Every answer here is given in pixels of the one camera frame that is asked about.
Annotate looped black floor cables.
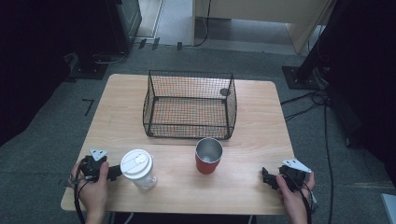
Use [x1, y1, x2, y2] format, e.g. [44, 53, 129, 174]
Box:
[279, 89, 331, 123]

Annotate black wire mesh basket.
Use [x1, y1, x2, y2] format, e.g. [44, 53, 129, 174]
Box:
[142, 69, 238, 141]

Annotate black hanging cable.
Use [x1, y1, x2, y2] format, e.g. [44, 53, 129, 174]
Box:
[191, 0, 213, 49]

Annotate black stand base plate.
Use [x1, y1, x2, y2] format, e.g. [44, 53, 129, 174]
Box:
[64, 51, 109, 82]
[281, 65, 331, 91]

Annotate curved grey floor cable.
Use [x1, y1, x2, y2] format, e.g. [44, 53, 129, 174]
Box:
[92, 50, 129, 65]

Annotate long black floor cable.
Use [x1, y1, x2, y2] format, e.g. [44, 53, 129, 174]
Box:
[322, 98, 335, 224]

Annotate white flat object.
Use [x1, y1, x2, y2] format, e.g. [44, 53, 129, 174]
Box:
[380, 192, 396, 224]

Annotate hand-held gripper cable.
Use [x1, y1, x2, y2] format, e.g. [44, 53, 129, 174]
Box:
[288, 172, 319, 224]
[68, 158, 92, 224]

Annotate black cabinet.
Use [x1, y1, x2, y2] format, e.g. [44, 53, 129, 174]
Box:
[106, 0, 143, 54]

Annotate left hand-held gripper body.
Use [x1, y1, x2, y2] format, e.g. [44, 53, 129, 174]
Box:
[79, 147, 109, 183]

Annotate person's right hand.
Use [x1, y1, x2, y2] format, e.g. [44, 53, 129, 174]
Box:
[275, 172, 317, 216]

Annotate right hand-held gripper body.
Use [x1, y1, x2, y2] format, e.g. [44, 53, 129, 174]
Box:
[278, 159, 313, 191]

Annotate person's left hand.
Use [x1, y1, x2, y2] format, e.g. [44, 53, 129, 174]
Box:
[70, 161, 110, 216]

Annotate left hand-held gripper cable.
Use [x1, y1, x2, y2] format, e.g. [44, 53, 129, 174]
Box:
[68, 158, 92, 224]

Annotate clear cup with white lid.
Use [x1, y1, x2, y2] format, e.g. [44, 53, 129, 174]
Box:
[120, 148, 158, 191]

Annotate right hand-held gripper cable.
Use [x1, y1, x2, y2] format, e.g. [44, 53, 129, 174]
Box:
[288, 172, 319, 224]

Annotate red metal cup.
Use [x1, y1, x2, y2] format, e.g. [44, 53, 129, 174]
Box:
[194, 137, 224, 175]

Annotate beige cabinet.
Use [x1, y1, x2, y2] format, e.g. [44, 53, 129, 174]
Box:
[191, 0, 338, 54]

